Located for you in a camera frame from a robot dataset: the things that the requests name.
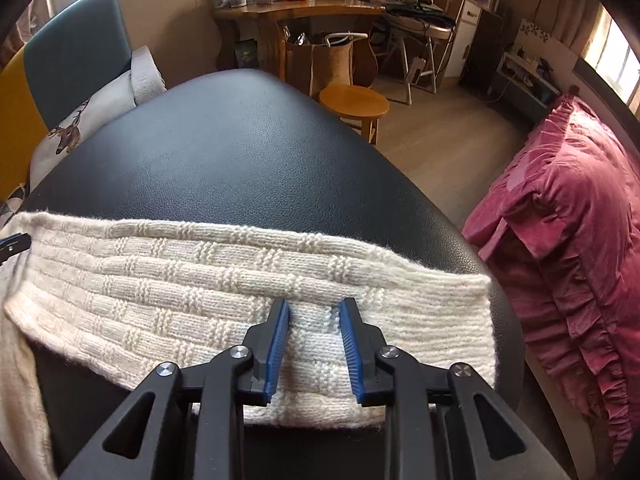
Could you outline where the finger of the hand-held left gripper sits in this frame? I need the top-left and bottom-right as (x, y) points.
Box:
(0, 232), (32, 267)

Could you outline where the triangle pattern pillow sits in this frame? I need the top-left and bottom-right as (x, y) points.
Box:
(0, 180), (36, 222)

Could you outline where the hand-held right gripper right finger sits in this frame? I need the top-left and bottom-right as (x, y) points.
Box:
(339, 297), (571, 480)

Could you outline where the metal folding chair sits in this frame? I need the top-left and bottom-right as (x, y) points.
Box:
(384, 10), (457, 106)

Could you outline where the round wooden stool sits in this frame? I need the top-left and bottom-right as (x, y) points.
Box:
(318, 84), (390, 145)

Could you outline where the yellow and blue sofa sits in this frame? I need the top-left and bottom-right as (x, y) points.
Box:
(0, 0), (168, 201)

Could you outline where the brown paper bag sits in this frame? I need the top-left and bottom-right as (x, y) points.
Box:
(310, 32), (357, 99)
(285, 27), (315, 93)

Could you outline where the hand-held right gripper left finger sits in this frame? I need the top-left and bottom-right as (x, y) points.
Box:
(60, 300), (292, 480)

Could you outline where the white deer print pillow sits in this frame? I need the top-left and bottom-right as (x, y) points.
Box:
(30, 70), (138, 181)

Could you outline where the white cabinet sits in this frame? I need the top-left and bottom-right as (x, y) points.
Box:
(444, 0), (483, 79)

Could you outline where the wooden desk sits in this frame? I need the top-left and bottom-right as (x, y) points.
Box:
(210, 0), (386, 96)

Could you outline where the flower print board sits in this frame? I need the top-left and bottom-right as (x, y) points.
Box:
(515, 17), (557, 47)

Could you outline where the cream knit sweater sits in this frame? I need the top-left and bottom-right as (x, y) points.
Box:
(0, 210), (498, 480)

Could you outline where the side window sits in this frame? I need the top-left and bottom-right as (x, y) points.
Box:
(582, 14), (640, 92)

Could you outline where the low white shelf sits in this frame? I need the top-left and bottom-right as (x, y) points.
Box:
(492, 50), (562, 122)

